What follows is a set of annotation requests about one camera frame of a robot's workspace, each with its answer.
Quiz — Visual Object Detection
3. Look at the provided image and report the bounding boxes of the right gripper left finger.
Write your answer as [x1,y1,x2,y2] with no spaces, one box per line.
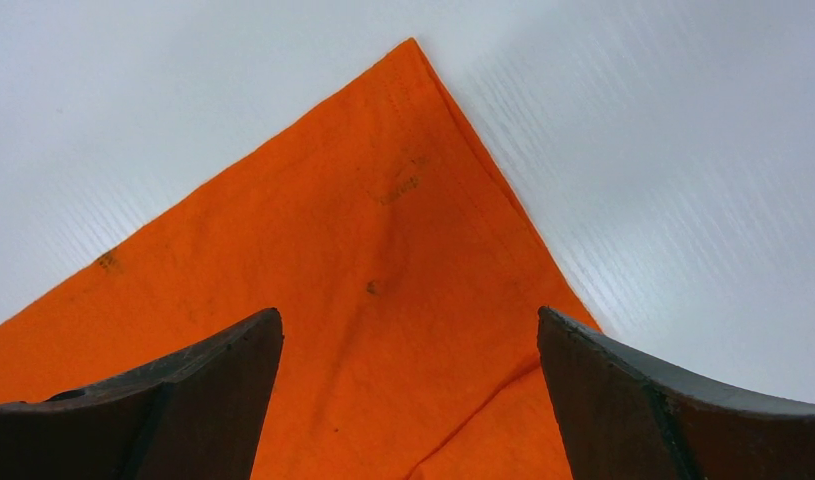
[0,308,283,479]

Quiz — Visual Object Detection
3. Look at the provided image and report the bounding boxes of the orange t shirt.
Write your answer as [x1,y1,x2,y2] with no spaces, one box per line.
[0,39,588,479]

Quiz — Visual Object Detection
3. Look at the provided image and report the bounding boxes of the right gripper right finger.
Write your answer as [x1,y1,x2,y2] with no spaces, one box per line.
[537,307,815,479]

